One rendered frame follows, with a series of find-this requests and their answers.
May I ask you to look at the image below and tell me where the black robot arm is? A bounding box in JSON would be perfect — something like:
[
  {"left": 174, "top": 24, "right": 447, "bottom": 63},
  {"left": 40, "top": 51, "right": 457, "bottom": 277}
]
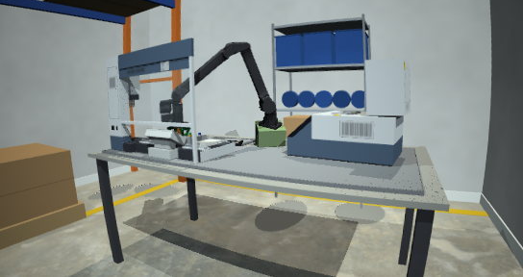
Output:
[{"left": 194, "top": 42, "right": 282, "bottom": 130}]

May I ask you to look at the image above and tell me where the white benchtop lab instrument with lid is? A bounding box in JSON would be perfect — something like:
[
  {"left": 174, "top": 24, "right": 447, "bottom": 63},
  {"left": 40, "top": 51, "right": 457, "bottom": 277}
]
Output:
[{"left": 286, "top": 58, "right": 411, "bottom": 165}]

